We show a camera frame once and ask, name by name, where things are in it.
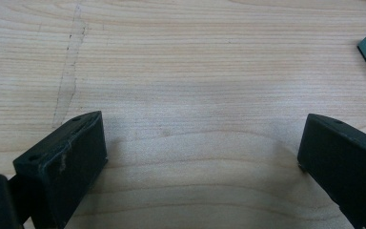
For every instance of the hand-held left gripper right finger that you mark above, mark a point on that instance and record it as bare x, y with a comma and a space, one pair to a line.
346, 159

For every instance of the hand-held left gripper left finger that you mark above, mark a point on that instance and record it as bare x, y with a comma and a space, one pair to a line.
60, 165

